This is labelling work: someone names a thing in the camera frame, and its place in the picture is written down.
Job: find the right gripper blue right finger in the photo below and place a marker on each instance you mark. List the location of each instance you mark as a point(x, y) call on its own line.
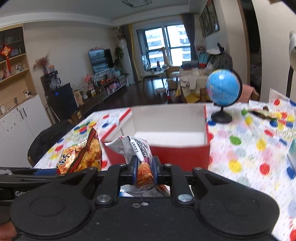
point(157, 170)

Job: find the white orange chip bag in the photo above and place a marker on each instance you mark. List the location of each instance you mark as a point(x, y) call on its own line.
point(128, 147)

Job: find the red cardboard box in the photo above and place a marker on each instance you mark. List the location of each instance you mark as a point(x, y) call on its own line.
point(176, 133)

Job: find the blue desk globe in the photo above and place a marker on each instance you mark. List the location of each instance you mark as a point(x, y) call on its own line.
point(224, 88)

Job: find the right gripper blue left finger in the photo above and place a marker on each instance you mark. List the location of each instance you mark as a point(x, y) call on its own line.
point(132, 170)

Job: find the white desk lamp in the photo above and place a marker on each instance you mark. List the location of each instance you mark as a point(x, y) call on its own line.
point(291, 51)

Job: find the tissue pack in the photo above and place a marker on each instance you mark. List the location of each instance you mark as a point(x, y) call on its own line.
point(292, 154)

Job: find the wall television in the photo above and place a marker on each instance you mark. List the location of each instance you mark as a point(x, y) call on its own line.
point(101, 60)

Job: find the long tv console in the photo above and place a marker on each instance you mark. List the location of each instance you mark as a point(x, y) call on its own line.
point(102, 93)

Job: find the balloon pattern tablecloth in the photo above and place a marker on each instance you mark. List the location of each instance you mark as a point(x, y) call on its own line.
point(248, 150)

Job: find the dark snack wrapper far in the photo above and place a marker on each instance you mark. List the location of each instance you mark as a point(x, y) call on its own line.
point(263, 114)

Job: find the orange potato chip bag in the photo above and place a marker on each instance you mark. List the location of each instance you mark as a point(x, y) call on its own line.
point(79, 157)

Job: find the white wooden cabinet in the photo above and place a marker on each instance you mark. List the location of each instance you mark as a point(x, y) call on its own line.
point(19, 128)

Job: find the black chair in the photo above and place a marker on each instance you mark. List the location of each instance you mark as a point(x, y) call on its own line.
point(46, 139)

